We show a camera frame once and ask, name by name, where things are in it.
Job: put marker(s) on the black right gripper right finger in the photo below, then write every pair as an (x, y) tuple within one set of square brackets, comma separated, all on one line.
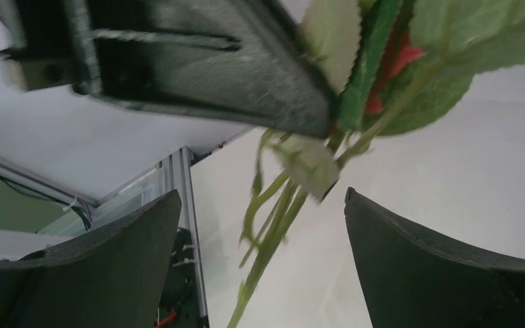
[(413, 276)]

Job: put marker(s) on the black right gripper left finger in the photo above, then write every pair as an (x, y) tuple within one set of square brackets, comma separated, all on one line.
[(112, 276)]

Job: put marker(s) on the aluminium frame front bar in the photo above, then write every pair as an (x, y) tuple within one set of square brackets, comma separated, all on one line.
[(183, 300)]

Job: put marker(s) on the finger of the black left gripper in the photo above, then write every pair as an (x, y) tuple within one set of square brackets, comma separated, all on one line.
[(238, 61)]

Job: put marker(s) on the pink fake flower bouquet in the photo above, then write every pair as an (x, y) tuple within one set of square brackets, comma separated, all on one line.
[(396, 66)]

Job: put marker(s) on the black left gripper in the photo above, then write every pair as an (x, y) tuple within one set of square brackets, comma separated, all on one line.
[(43, 39)]

